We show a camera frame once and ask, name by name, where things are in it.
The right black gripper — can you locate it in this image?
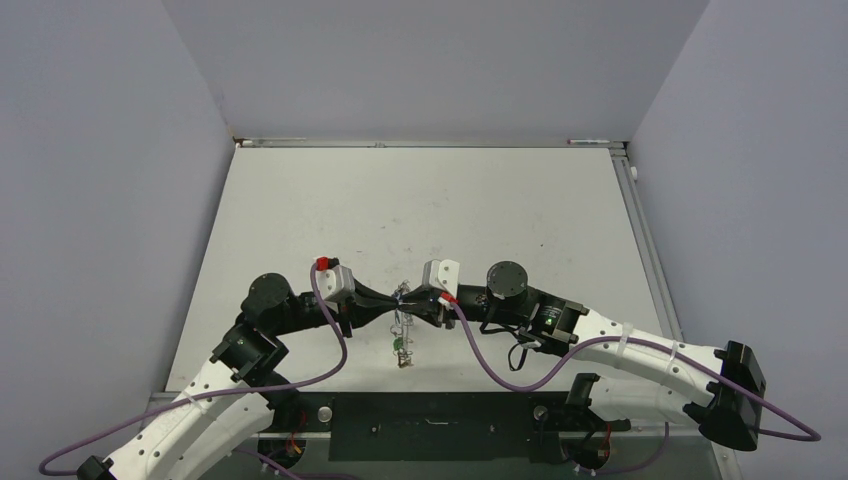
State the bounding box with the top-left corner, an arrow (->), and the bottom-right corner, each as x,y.
400,283 -> 523,328

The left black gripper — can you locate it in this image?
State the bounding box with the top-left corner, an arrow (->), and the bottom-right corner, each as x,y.
271,276 -> 398,337

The grey metal keyring disc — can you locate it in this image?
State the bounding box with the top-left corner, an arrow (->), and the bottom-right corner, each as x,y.
390,309 -> 414,369

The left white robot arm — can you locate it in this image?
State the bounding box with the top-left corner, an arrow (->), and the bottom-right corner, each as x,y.
74,265 -> 409,479

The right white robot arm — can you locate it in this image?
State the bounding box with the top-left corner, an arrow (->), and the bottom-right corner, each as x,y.
398,260 -> 766,451

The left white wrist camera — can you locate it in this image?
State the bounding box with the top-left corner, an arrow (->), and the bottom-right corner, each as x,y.
312,257 -> 356,303

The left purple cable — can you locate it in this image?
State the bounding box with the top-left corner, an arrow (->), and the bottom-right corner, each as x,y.
38,261 -> 350,480

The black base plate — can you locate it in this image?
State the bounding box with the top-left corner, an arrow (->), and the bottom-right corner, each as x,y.
258,392 -> 631,467

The aluminium back rail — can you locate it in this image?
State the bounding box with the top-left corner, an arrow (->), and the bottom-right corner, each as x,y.
233,138 -> 627,150

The aluminium rail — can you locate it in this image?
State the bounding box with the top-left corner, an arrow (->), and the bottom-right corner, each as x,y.
609,146 -> 733,435
233,138 -> 627,150

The aluminium right rail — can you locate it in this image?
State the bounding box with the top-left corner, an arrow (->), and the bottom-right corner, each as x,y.
609,146 -> 733,435

